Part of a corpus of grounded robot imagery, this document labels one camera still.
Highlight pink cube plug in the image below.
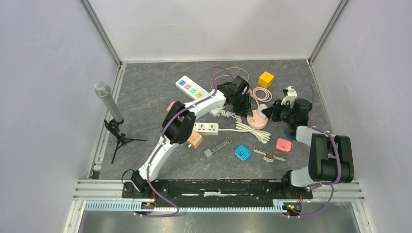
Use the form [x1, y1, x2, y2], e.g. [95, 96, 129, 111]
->
[166, 101, 176, 112]

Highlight beige toothed ruler piece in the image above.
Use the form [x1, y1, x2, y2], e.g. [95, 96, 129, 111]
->
[253, 148, 287, 163]

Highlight blue plug adapter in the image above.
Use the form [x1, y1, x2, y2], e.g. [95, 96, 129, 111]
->
[234, 145, 251, 161]

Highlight small white power strip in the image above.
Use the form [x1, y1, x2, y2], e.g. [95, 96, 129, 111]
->
[193, 122, 219, 135]

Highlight dark blue cube socket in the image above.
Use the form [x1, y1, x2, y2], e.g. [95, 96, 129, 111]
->
[283, 128, 294, 141]

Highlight pink round socket base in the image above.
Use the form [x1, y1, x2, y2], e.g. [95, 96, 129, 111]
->
[246, 110, 268, 130]

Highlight white plug adapter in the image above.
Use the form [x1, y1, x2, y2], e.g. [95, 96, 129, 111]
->
[257, 104, 268, 119]

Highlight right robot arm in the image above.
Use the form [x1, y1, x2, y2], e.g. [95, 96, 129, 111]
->
[262, 98, 354, 198]

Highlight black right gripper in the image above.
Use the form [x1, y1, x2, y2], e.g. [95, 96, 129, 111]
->
[261, 99, 294, 124]

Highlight silver microphone on stand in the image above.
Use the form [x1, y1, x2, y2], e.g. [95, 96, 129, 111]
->
[94, 81, 147, 164]

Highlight pink and blue block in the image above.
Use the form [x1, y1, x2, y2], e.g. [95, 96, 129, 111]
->
[275, 138, 292, 152]

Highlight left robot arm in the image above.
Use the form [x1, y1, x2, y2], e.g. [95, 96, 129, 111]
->
[131, 76, 252, 198]

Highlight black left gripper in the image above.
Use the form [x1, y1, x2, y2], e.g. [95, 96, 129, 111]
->
[232, 94, 253, 120]

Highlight beige dragon plug adapter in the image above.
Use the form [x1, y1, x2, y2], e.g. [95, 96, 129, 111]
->
[187, 131, 203, 149]

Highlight pink thin cable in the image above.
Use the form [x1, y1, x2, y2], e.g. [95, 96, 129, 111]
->
[209, 67, 250, 91]

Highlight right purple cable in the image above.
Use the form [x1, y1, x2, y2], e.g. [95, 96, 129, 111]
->
[286, 83, 343, 219]

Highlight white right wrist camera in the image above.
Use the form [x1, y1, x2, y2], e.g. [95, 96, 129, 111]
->
[281, 86, 297, 105]

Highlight aluminium front rail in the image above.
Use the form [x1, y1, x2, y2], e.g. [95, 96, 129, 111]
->
[73, 179, 366, 213]

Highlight yellow cube plug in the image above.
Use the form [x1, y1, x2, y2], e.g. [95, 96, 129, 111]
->
[257, 71, 275, 89]

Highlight white power strip cable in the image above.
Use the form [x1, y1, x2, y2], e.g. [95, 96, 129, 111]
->
[218, 110, 272, 144]

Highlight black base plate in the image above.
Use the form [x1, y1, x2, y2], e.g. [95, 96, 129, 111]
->
[122, 179, 313, 208]

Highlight long white power strip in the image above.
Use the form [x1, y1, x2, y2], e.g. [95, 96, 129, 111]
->
[175, 76, 213, 102]

